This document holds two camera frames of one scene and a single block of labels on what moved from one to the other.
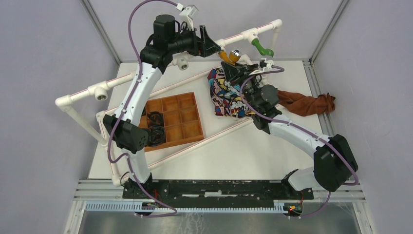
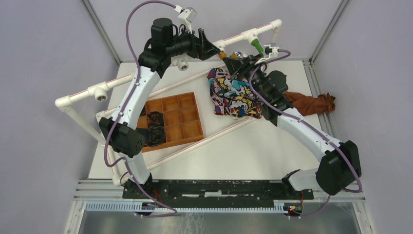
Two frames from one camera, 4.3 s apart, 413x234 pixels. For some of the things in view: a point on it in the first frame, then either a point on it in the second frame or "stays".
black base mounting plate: [215, 191] stays
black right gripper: [233, 73] -> [234, 66]
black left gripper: [206, 46] stays
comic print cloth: [226, 98] stays
